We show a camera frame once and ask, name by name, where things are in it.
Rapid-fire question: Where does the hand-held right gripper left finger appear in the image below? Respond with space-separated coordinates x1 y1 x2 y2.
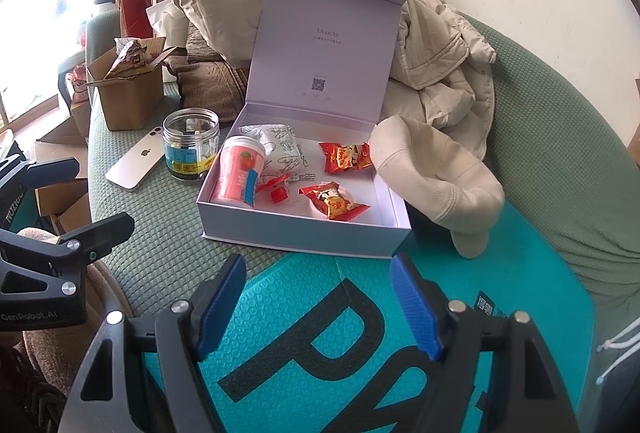
65 253 248 433

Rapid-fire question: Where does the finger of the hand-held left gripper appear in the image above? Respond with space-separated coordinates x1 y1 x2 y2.
0 212 136 301
0 156 81 210

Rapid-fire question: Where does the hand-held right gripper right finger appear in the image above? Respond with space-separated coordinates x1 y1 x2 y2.
389 252 581 433

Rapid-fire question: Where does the small red fan toy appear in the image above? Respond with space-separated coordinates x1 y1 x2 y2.
257 176 291 204

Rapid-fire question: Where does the red snack packet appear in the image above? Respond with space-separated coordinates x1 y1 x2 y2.
298 180 372 220
318 140 373 174

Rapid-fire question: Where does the pink drink cup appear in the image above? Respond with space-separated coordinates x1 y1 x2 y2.
210 134 267 209

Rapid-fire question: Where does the white bag with green drawings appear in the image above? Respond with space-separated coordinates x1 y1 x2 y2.
239 123 321 194

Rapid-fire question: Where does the white hinged gift box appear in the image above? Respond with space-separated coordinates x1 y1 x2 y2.
195 0 417 260

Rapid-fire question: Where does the brown fuzzy cloth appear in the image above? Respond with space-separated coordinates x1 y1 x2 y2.
22 258 133 414

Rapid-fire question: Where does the white smartphone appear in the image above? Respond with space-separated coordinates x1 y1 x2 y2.
105 126 168 191

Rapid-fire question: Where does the small open cardboard box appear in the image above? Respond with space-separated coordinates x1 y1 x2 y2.
85 37 186 131

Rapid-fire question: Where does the clear jar with blue label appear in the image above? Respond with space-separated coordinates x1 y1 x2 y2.
162 108 221 181

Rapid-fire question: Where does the patterned snack packet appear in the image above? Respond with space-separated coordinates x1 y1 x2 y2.
104 40 151 79

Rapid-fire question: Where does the beige baseball cap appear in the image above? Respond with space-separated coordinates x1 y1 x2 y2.
372 116 506 260

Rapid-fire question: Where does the red paper bag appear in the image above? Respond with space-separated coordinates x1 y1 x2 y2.
116 0 151 39

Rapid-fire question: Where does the white paper bag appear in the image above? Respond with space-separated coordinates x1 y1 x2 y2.
145 0 188 39

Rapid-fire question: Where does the green sofa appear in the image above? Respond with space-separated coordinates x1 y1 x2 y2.
82 8 640 394

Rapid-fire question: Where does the cream quilted jacket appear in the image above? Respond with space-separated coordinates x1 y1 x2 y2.
320 0 498 161

